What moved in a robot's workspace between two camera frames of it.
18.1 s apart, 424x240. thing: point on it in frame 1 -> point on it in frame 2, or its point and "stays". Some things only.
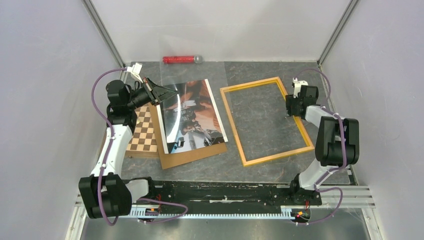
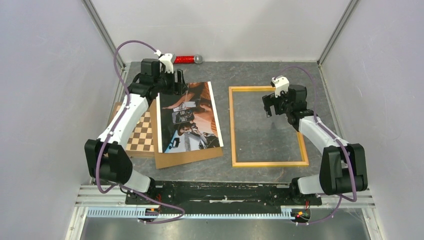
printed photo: (190, 118) stays
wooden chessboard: (143, 142) stays
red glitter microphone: (197, 59) stays
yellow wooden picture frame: (297, 121) -> (231, 89)
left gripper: (162, 93) -> (181, 86)
